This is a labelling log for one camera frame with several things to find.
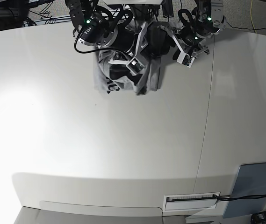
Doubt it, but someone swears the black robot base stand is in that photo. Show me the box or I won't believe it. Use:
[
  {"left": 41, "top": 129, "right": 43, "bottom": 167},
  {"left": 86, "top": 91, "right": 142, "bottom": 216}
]
[{"left": 22, "top": 0, "right": 185, "bottom": 23}]

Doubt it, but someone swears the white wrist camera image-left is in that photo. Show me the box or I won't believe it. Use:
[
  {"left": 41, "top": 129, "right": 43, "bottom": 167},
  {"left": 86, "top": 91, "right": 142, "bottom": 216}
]
[{"left": 126, "top": 57, "right": 145, "bottom": 76}]

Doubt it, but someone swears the yellow floor cable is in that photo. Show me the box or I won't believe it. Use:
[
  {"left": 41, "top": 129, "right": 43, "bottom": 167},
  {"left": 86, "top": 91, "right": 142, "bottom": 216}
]
[{"left": 250, "top": 0, "right": 258, "bottom": 33}]

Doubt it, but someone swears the black device bottom right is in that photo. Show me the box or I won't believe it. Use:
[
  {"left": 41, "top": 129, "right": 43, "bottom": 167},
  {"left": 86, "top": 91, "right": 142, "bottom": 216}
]
[{"left": 251, "top": 211, "right": 266, "bottom": 224}]

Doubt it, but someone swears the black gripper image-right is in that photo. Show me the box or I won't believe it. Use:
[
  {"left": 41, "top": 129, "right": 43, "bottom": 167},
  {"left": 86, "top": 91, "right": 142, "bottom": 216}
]
[{"left": 157, "top": 24, "right": 209, "bottom": 57}]

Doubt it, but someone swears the black floor cable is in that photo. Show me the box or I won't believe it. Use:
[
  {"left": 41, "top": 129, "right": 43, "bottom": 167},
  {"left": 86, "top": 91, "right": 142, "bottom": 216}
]
[{"left": 226, "top": 18, "right": 266, "bottom": 42}]

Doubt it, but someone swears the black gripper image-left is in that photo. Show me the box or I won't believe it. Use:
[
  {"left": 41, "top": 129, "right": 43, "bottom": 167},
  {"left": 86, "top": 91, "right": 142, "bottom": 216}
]
[{"left": 97, "top": 22, "right": 148, "bottom": 66}]

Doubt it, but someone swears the grey T-shirt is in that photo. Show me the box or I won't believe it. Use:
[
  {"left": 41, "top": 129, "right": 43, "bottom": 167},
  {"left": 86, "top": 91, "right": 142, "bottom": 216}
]
[{"left": 93, "top": 20, "right": 171, "bottom": 96}]

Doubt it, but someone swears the grey-blue laptop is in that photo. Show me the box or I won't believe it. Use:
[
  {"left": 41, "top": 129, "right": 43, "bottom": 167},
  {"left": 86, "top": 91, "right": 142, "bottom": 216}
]
[{"left": 223, "top": 162, "right": 266, "bottom": 219}]

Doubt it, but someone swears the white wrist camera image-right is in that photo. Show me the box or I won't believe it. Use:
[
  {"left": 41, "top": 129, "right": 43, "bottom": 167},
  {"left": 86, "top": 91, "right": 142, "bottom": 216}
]
[{"left": 176, "top": 51, "right": 195, "bottom": 68}]

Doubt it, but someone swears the black cable to grommet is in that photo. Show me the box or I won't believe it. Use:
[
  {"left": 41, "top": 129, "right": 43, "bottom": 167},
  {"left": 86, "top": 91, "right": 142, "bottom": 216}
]
[{"left": 213, "top": 192, "right": 266, "bottom": 202}]

